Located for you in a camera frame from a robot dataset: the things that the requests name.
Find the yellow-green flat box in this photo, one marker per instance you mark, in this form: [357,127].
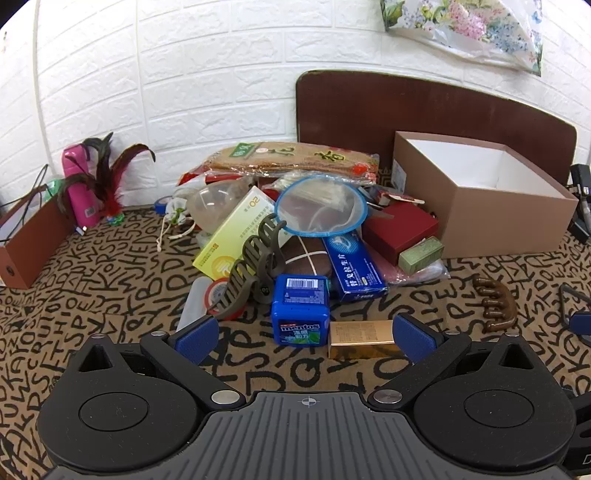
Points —
[231,235]

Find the blue tape roll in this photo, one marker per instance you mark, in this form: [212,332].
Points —
[161,205]

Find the small green box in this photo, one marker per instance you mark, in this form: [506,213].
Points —
[421,254]

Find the pink bottle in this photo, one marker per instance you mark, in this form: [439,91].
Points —
[81,184]

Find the burlap packet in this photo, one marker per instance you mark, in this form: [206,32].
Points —
[295,157]

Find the white plastic case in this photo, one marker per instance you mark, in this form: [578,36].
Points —
[194,304]

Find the brown wooden massage comb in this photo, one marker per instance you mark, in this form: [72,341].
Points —
[496,304]

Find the brown wooden board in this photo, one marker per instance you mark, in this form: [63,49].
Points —
[351,115]

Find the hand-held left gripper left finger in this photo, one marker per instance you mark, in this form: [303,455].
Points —
[198,339]

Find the pink plastic bag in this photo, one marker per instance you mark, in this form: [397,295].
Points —
[415,277]

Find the red feather shuttlecock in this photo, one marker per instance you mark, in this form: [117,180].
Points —
[113,189]

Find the red plastic packet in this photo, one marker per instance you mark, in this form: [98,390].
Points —
[221,177]

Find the blue mint box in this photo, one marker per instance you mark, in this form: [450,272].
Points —
[300,314]

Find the green plastic item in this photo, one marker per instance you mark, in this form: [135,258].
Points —
[54,189]

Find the brown open paper box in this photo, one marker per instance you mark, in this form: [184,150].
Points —
[32,244]

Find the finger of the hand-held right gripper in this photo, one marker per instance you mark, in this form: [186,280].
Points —
[582,325]

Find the blue toothpaste box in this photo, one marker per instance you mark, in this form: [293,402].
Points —
[353,267]

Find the floral plastic bag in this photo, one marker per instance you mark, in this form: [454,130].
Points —
[461,23]

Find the brown pouch white stripes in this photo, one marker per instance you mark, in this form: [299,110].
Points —
[304,258]

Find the olive hair claw clip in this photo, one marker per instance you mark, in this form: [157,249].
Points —
[251,258]

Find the black device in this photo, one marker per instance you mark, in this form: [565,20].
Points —
[581,184]

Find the brown cardboard box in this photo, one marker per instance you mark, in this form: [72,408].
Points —
[498,217]

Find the blue-rimmed mesh strainer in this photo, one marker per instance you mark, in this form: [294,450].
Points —
[323,207]

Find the gold small box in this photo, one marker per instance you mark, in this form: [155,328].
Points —
[360,339]

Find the dark red box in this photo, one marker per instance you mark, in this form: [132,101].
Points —
[397,230]

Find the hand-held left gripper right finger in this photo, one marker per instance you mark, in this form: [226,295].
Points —
[415,339]

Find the clear plastic bottle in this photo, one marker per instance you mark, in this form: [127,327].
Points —
[212,203]

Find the red tape roll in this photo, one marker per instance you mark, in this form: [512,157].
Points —
[217,293]

